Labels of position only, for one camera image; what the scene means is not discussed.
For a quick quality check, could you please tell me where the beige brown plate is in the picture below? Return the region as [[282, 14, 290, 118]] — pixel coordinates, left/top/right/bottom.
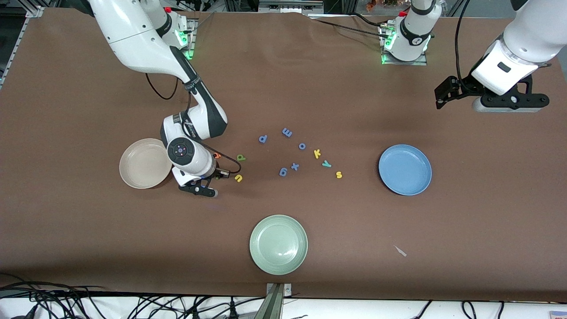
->
[[119, 138, 174, 190]]

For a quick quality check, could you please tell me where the pale green plate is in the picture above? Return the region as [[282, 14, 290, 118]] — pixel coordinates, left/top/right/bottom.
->
[[249, 214, 309, 276]]

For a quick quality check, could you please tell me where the blue plate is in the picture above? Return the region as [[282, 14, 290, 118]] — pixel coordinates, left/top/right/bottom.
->
[[378, 144, 433, 196]]

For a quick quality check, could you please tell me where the brown table mat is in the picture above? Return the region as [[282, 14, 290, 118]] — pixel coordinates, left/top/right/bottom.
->
[[0, 7, 567, 303]]

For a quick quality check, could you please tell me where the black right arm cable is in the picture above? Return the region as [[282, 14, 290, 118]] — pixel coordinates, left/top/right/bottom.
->
[[145, 73, 243, 178]]

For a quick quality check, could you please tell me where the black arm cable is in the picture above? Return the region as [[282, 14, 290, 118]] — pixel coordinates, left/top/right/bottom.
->
[[145, 73, 243, 178], [454, 0, 471, 85]]

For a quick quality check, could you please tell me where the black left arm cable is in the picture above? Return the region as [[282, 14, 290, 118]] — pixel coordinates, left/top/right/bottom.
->
[[454, 0, 471, 85]]

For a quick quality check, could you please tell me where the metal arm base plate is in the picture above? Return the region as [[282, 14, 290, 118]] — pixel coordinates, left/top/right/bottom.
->
[[177, 18, 197, 60], [381, 23, 428, 66]]

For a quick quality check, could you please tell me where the black cable on mat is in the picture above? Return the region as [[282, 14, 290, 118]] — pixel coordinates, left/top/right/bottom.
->
[[310, 13, 392, 40]]

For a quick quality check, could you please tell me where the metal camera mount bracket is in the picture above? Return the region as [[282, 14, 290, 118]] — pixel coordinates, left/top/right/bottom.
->
[[255, 283, 293, 319]]

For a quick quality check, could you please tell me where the black cable bundle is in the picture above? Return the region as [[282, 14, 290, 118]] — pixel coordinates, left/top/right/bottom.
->
[[0, 279, 266, 319]]

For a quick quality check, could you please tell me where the grey metal frame bar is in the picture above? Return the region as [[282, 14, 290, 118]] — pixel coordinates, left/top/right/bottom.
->
[[258, 0, 325, 15]]

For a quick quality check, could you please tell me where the aluminium frame rail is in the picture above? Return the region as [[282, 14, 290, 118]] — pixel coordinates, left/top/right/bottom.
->
[[0, 6, 45, 91]]

